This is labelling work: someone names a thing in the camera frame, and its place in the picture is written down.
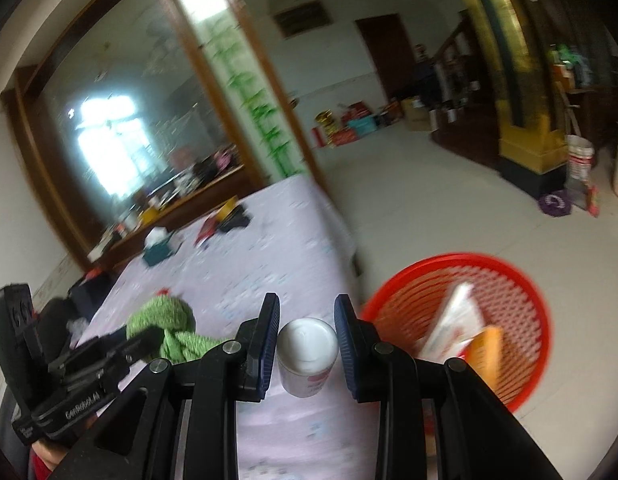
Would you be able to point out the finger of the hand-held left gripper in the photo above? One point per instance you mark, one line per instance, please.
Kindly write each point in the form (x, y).
(146, 342)

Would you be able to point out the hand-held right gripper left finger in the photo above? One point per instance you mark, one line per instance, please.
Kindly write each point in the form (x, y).
(269, 345)

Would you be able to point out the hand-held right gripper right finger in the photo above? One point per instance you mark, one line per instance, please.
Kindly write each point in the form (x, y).
(345, 345)

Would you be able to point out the green cloth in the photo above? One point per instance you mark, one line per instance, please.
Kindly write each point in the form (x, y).
(164, 317)

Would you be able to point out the white bottle red label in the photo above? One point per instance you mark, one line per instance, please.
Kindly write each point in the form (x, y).
(306, 345)

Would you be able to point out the white and red wrapper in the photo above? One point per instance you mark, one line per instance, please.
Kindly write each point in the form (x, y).
(454, 320)

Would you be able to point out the orange packet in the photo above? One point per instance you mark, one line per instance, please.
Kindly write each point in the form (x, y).
(486, 355)

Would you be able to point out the red plastic basket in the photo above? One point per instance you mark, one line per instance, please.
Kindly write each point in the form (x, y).
(514, 310)

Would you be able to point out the dark bag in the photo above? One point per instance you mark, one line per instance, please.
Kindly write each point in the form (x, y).
(91, 295)

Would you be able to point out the lilac printed tablecloth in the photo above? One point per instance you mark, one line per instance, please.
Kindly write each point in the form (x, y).
(289, 260)

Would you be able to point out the teal tissue box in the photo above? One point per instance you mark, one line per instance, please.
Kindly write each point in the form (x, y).
(159, 250)

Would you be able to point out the black pouch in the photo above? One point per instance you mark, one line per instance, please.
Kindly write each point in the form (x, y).
(236, 221)

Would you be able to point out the red booklet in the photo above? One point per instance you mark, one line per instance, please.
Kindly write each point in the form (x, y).
(207, 230)

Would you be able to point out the yellow box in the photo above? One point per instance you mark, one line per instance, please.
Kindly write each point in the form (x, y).
(228, 208)

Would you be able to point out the cluttered wooden sideboard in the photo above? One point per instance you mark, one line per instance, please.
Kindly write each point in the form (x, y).
(189, 195)

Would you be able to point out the pile of colourful boxes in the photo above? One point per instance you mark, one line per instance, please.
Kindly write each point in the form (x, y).
(356, 122)

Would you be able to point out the cardboard box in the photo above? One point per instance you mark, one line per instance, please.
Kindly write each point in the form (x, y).
(416, 115)

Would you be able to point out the bamboo painted pillar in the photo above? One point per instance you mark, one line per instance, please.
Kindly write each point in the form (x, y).
(259, 100)

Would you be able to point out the purple bag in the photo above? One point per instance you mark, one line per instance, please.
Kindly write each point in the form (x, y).
(554, 204)

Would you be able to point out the wooden staircase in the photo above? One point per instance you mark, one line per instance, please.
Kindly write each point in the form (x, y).
(459, 90)

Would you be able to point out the brown wooden door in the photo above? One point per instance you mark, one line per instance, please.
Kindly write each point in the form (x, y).
(386, 55)

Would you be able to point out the white bucket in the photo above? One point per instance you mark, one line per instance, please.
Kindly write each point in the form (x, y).
(579, 165)

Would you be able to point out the golden pillar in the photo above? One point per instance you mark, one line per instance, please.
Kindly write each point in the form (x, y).
(519, 85)

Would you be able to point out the green plastic bag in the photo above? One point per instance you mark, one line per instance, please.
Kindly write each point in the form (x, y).
(569, 57)

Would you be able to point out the large wall mirror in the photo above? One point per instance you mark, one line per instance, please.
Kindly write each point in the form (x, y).
(134, 110)

